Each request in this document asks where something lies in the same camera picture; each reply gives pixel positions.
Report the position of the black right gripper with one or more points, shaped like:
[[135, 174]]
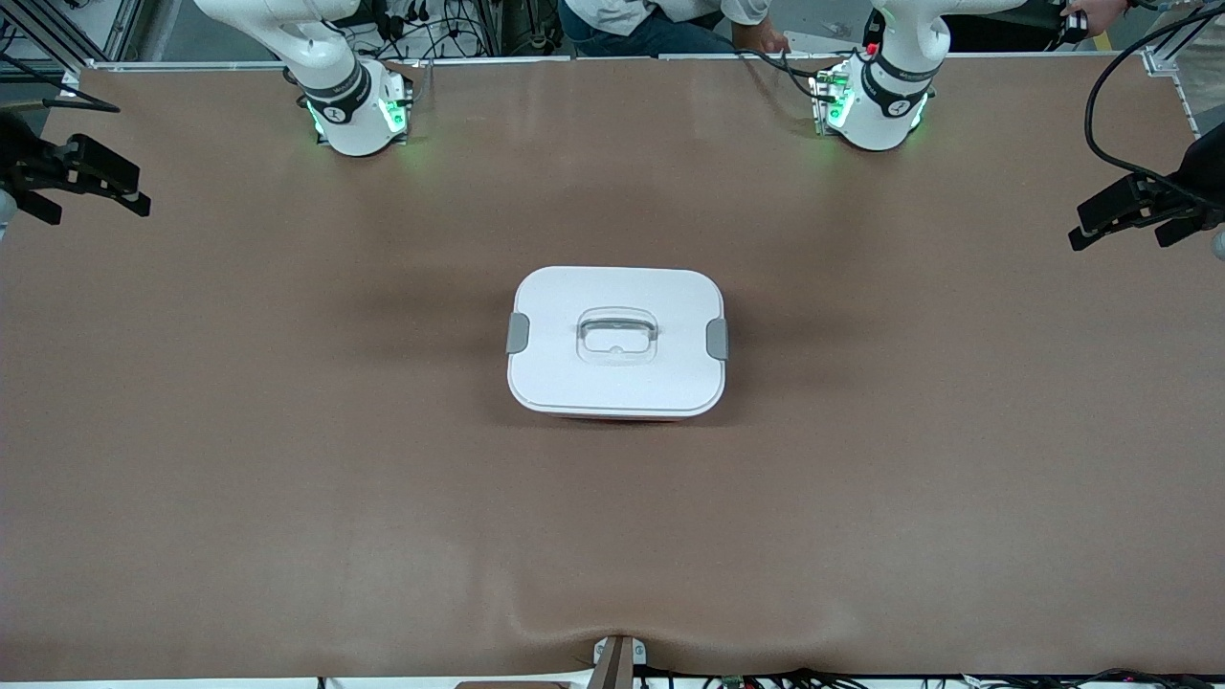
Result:
[[19, 153]]

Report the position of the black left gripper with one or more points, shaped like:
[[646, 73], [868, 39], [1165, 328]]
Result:
[[1208, 165]]

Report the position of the grey lid latch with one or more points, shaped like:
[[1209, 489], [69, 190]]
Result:
[[518, 333], [718, 339]]

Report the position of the white plastic box lid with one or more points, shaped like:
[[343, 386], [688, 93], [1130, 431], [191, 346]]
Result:
[[574, 383]]

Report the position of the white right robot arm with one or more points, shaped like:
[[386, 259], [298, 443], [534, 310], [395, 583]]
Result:
[[359, 124]]

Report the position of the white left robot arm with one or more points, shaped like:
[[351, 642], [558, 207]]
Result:
[[885, 115]]

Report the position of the pink plastic box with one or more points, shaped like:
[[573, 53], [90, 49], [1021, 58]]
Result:
[[622, 417]]

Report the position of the person wearing white shirt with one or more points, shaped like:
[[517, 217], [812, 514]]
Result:
[[651, 29]]

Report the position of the brown table mat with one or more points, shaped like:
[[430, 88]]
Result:
[[612, 536]]

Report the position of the aluminium frame profile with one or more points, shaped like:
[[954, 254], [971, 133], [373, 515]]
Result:
[[1172, 43], [124, 29]]

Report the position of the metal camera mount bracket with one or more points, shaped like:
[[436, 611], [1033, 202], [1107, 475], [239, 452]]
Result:
[[617, 665]]

